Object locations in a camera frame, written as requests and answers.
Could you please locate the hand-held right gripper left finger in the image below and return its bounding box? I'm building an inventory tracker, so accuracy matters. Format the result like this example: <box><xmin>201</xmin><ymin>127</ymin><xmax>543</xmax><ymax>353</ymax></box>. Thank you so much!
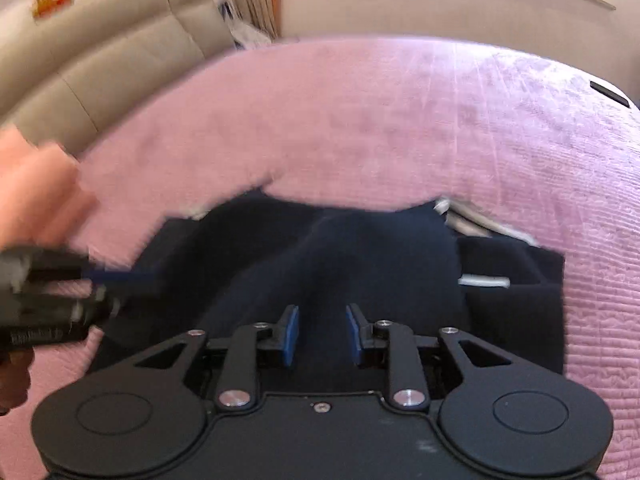
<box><xmin>132</xmin><ymin>304</ymin><xmax>301</xmax><ymax>410</ymax></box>

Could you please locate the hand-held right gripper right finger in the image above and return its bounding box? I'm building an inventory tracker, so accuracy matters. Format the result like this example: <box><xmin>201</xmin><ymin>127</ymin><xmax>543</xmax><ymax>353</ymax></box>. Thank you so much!
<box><xmin>345</xmin><ymin>303</ymin><xmax>515</xmax><ymax>410</ymax></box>

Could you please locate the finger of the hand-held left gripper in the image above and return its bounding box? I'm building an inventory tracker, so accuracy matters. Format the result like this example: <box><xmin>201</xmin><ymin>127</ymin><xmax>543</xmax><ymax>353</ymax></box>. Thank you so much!
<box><xmin>74</xmin><ymin>289</ymin><xmax>127</xmax><ymax>330</ymax></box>
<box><xmin>81</xmin><ymin>267</ymin><xmax>167</xmax><ymax>292</ymax></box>

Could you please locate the dark navy garment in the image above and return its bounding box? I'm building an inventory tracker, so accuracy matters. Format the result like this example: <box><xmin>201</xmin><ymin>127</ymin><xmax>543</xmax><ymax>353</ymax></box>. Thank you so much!
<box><xmin>90</xmin><ymin>187</ymin><xmax>567</xmax><ymax>396</ymax></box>

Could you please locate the peach folded blanket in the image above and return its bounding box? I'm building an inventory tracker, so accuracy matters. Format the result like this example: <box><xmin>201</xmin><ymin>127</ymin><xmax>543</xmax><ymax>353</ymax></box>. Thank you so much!
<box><xmin>0</xmin><ymin>124</ymin><xmax>99</xmax><ymax>252</ymax></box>

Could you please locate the pink quilted bedspread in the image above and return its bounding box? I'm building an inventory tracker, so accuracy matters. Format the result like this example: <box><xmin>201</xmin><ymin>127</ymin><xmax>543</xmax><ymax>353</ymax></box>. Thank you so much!
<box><xmin>0</xmin><ymin>35</ymin><xmax>640</xmax><ymax>480</ymax></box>

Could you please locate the beige padded headboard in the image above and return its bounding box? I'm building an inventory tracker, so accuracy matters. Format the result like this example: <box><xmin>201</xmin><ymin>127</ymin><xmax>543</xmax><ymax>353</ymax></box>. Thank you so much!
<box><xmin>0</xmin><ymin>0</ymin><xmax>237</xmax><ymax>128</ymax></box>

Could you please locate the white bedside item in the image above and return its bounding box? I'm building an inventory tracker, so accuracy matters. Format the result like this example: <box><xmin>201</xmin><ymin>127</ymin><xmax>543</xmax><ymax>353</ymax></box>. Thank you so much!
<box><xmin>214</xmin><ymin>0</ymin><xmax>273</xmax><ymax>52</ymax></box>

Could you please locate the orange plush toy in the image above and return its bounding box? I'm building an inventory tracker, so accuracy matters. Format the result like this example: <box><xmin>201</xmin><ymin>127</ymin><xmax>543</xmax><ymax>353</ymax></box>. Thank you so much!
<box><xmin>31</xmin><ymin>0</ymin><xmax>75</xmax><ymax>21</ymax></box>

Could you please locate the black phone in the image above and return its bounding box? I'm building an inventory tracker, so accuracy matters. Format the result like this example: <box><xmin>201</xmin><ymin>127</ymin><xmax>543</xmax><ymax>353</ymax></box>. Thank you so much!
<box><xmin>589</xmin><ymin>80</ymin><xmax>632</xmax><ymax>109</ymax></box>

